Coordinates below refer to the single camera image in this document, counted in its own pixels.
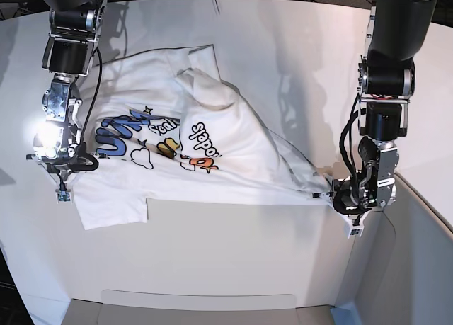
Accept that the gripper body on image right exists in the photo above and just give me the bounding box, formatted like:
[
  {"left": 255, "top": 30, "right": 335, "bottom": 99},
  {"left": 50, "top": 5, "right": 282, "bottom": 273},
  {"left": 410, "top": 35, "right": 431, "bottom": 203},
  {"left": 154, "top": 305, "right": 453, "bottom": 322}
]
[{"left": 311, "top": 178, "right": 377, "bottom": 229}]

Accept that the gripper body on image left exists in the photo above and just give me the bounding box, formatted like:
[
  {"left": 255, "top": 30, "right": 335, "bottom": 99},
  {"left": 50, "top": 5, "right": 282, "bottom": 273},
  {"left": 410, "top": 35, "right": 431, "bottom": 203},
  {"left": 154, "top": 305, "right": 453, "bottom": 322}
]
[{"left": 26, "top": 152, "right": 108, "bottom": 194}]

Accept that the white printed t-shirt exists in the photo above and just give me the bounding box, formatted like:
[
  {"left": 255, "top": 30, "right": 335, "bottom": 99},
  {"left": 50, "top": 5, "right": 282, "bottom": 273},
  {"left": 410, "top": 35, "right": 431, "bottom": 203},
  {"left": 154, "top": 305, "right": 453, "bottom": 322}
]
[{"left": 73, "top": 45, "right": 329, "bottom": 230}]

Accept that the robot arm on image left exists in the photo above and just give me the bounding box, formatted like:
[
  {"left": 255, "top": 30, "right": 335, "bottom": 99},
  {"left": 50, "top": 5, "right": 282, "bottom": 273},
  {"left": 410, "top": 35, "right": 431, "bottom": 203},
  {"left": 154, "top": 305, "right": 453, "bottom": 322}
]
[{"left": 27, "top": 0, "right": 108, "bottom": 202}]

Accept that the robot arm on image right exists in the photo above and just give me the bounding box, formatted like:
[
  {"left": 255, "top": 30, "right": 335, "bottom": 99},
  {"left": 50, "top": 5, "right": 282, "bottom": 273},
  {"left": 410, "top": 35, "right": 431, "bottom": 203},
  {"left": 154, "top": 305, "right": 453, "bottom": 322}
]
[{"left": 320, "top": 0, "right": 437, "bottom": 236}]

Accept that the grey side panel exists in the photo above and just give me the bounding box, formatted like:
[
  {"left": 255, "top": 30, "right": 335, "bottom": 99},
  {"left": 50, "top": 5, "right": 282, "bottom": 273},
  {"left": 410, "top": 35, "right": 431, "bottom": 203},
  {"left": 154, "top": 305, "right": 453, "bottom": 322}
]
[{"left": 331, "top": 178, "right": 452, "bottom": 324}]

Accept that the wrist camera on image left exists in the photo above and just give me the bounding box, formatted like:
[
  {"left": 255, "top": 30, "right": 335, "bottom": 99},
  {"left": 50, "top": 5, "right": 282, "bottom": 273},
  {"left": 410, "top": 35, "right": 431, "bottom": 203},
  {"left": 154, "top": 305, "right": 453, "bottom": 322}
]
[{"left": 55, "top": 190, "right": 72, "bottom": 203}]

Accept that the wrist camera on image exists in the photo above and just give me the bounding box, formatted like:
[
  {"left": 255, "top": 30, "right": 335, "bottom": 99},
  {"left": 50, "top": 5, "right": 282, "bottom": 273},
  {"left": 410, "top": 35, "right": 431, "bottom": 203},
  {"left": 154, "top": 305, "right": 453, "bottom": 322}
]
[
  {"left": 345, "top": 224, "right": 364, "bottom": 238},
  {"left": 55, "top": 190, "right": 72, "bottom": 203}
]

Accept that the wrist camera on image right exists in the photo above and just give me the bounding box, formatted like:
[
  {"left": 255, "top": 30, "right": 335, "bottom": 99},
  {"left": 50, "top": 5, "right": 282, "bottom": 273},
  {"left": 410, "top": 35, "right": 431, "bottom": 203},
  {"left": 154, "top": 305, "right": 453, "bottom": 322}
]
[{"left": 345, "top": 224, "right": 364, "bottom": 238}]

